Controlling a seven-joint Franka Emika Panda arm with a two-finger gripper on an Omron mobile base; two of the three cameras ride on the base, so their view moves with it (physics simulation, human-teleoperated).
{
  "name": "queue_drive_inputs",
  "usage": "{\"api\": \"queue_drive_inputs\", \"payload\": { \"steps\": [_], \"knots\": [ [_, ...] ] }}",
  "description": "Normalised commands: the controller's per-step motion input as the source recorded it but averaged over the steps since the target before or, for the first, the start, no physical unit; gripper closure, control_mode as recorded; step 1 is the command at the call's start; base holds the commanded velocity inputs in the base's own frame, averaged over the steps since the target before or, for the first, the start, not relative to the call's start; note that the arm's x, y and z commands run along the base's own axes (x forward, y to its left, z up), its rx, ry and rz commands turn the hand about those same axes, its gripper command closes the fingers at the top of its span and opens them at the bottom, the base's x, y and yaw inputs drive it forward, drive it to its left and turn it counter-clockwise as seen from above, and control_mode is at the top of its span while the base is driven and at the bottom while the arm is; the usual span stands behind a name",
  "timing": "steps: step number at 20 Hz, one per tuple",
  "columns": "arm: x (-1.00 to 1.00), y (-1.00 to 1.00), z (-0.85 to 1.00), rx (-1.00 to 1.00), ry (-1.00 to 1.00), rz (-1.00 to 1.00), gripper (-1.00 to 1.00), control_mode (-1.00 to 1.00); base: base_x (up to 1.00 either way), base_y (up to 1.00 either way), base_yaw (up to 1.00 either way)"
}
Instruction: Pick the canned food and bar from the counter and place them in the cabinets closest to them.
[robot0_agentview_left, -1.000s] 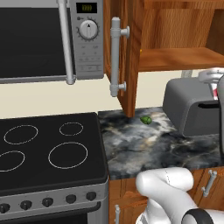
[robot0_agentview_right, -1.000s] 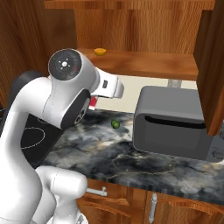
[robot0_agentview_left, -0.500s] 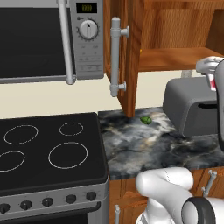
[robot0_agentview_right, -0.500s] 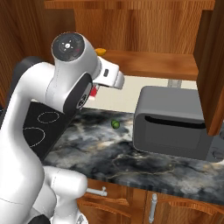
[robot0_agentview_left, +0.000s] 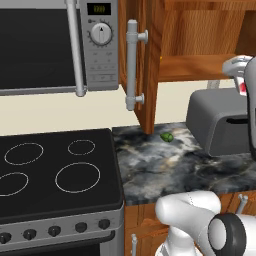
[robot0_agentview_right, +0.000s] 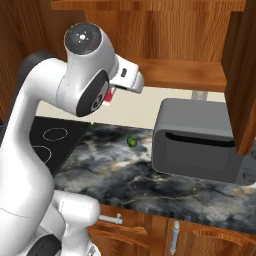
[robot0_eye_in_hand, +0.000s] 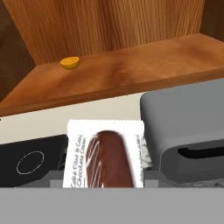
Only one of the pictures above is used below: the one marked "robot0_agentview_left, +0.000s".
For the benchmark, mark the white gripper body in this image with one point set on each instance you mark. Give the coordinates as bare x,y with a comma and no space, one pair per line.
238,82

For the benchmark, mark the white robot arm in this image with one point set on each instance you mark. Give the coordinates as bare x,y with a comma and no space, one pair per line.
186,213

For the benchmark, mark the grey toaster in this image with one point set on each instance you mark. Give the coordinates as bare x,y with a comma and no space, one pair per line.
216,116

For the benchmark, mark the small green fruit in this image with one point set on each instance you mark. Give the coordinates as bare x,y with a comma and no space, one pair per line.
167,137

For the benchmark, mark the silver microwave oven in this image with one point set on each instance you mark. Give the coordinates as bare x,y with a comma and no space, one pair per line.
100,76

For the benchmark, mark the silver microwave dial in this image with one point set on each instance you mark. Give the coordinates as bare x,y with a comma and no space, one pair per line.
101,34

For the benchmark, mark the wooden base cabinet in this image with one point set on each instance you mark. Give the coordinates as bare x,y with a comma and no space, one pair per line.
143,220

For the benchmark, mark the black stove knob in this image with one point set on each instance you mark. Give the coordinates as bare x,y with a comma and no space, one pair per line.
4,237
29,234
81,227
54,230
104,223

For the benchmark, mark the black hob stove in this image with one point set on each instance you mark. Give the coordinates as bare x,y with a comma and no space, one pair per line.
60,166

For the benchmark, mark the black microwave door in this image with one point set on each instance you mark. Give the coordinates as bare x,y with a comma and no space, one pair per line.
33,46

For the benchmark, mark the open wooden wall cabinet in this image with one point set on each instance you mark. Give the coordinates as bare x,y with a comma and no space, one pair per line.
196,36

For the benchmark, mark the wooden wall cabinet door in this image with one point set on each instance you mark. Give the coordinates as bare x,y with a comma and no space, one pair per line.
150,66

